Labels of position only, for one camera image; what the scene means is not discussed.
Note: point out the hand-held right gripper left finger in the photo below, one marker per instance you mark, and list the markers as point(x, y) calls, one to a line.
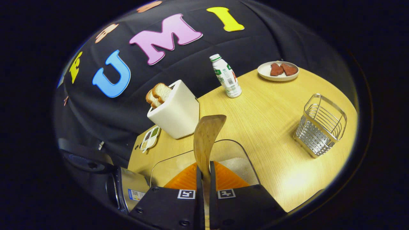
point(199, 207)

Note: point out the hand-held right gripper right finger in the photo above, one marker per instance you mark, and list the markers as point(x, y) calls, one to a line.
point(213, 207)

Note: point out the white rice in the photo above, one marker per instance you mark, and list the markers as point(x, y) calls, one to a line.
point(239, 169)

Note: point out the black and silver rice cooker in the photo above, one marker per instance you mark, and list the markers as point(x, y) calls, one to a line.
point(134, 185)

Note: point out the wooden spoon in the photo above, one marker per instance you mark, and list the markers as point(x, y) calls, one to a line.
point(206, 137)

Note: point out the clear plastic box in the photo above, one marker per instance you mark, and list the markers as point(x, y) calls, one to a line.
point(230, 150)

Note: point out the white divided grain dish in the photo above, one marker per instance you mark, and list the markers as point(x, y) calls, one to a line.
point(150, 140)

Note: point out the white toaster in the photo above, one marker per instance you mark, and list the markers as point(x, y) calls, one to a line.
point(175, 111)

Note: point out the silver cloth clip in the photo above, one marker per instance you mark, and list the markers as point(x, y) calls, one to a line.
point(101, 145)

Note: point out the toast bread slice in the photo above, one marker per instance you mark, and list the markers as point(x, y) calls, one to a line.
point(162, 92)
point(151, 99)

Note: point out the white milk bottle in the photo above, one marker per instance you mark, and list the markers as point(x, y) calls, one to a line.
point(228, 80)

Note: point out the white round plate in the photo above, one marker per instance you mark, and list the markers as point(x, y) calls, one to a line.
point(265, 74)

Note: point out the red meat slice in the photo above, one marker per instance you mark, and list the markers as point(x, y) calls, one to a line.
point(289, 69)
point(276, 69)

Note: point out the red cloth clip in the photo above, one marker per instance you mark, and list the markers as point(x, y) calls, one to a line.
point(65, 100)

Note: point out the black backdrop cloth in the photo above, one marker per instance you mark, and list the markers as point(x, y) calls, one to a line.
point(255, 41)

